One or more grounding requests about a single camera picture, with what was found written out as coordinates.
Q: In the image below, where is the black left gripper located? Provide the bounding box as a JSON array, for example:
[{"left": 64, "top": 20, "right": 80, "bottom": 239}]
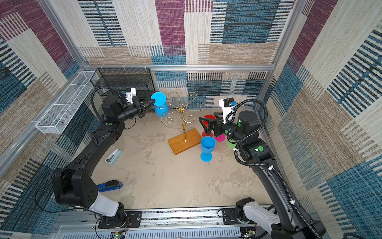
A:
[{"left": 117, "top": 99, "right": 156, "bottom": 124}]

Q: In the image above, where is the red wine glass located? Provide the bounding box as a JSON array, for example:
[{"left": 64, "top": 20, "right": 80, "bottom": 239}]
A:
[{"left": 202, "top": 115, "right": 216, "bottom": 137}]

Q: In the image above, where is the blue wine glass front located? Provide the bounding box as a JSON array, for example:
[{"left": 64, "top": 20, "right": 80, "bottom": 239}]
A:
[{"left": 201, "top": 136, "right": 216, "bottom": 162}]

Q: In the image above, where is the blue wine glass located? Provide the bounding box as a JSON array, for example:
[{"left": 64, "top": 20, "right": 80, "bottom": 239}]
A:
[
  {"left": 201, "top": 136, "right": 216, "bottom": 162},
  {"left": 151, "top": 92, "right": 169, "bottom": 118}
]

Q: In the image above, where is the magenta wine glass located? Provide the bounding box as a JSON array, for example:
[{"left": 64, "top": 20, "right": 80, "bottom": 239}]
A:
[{"left": 214, "top": 134, "right": 226, "bottom": 142}]

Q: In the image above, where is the green wine glass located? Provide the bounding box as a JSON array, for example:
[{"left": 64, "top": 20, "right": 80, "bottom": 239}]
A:
[{"left": 227, "top": 140, "right": 237, "bottom": 149}]

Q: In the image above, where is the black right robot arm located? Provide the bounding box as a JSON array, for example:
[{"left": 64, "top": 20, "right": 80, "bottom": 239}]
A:
[{"left": 199, "top": 111, "right": 326, "bottom": 239}]

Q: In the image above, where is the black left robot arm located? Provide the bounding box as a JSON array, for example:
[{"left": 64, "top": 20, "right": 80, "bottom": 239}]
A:
[{"left": 52, "top": 94, "right": 155, "bottom": 221}]

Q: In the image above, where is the wooden rack base board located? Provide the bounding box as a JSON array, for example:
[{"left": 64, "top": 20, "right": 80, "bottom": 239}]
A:
[{"left": 168, "top": 128, "right": 202, "bottom": 155}]

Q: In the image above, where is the light blue stapler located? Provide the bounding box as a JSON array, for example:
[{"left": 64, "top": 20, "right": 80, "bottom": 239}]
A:
[{"left": 104, "top": 148, "right": 122, "bottom": 165}]

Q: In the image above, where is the blue black stapler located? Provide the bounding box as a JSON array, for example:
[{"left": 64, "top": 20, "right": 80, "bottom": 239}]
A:
[{"left": 97, "top": 180, "right": 123, "bottom": 192}]

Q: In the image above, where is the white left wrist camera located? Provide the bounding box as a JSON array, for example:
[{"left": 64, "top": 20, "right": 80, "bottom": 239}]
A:
[{"left": 122, "top": 87, "right": 136, "bottom": 104}]

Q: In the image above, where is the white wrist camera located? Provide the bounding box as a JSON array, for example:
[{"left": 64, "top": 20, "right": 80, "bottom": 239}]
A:
[
  {"left": 122, "top": 87, "right": 136, "bottom": 104},
  {"left": 219, "top": 97, "right": 237, "bottom": 123}
]

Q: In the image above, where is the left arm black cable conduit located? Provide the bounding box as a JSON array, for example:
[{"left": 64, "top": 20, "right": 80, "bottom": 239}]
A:
[{"left": 91, "top": 86, "right": 126, "bottom": 120}]

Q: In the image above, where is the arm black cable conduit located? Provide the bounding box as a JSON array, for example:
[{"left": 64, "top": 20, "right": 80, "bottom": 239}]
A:
[
  {"left": 91, "top": 86, "right": 126, "bottom": 120},
  {"left": 225, "top": 99, "right": 324, "bottom": 239}
]

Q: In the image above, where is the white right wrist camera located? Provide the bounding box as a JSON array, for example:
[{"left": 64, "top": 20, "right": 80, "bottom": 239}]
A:
[{"left": 219, "top": 97, "right": 237, "bottom": 123}]

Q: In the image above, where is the black mesh wall shelf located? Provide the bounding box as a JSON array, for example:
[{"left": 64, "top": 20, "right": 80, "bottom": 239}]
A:
[{"left": 90, "top": 67, "right": 156, "bottom": 117}]

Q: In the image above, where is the gold wire glass rack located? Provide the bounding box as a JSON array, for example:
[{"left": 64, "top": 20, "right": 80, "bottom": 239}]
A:
[{"left": 161, "top": 91, "right": 198, "bottom": 134}]

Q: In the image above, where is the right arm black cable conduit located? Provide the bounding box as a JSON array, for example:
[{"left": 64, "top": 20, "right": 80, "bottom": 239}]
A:
[{"left": 225, "top": 99, "right": 324, "bottom": 239}]

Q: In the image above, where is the white mesh wall basket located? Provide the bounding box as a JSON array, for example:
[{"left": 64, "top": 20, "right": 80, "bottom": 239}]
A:
[{"left": 36, "top": 71, "right": 99, "bottom": 134}]

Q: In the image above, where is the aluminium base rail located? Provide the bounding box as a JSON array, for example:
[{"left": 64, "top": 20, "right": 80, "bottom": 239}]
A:
[{"left": 53, "top": 206, "right": 311, "bottom": 239}]

